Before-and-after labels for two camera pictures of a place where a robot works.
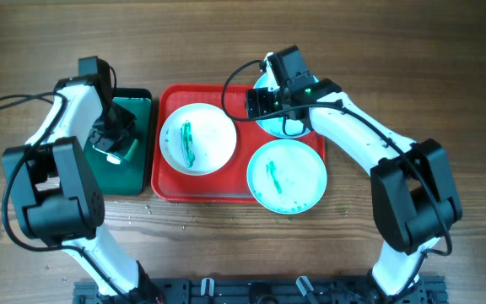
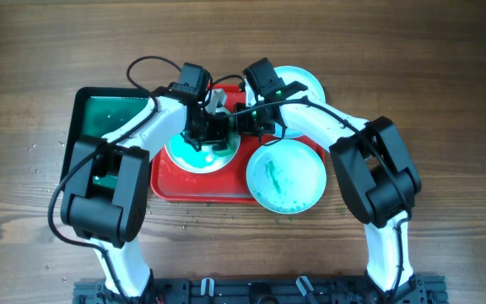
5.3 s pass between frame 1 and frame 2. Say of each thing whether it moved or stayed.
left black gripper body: moved
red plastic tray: stayed
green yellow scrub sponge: moved
